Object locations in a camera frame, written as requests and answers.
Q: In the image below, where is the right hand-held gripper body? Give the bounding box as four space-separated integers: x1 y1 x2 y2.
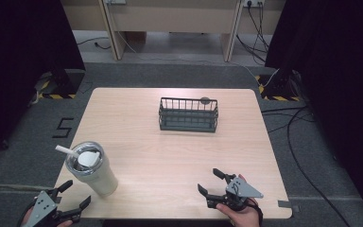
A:
207 174 265 212

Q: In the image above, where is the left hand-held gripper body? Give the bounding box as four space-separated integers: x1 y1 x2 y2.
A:
19 188 77 227

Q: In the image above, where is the white insulated tumbler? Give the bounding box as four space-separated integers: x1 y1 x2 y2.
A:
55 141 119 198

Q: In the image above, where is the black wire basket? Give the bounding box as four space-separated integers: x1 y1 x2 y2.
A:
158 96 219 133

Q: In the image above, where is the person's right hand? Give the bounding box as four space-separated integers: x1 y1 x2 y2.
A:
216 173 263 227

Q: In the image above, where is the white straw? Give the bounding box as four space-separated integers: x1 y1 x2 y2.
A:
55 144 80 159

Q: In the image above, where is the grey tape strip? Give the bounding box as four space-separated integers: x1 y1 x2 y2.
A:
277 200 302 214

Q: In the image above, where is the stand base with hazard tape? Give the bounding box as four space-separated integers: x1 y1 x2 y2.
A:
33 69 87 100
254 68 303 102

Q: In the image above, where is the black curtain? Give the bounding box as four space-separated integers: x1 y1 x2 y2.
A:
0 0 87 160
264 0 363 227

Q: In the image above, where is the beige desk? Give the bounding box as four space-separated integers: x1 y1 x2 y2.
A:
60 0 287 63

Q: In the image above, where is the white power socket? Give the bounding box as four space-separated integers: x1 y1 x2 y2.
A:
243 0 267 9

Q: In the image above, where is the black wrist strap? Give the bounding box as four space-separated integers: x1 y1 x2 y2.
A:
245 198 265 227

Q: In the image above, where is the long black floor cable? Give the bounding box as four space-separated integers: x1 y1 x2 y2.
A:
260 105 352 227

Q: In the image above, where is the black cable bundle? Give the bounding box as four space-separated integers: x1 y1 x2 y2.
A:
235 2 271 65

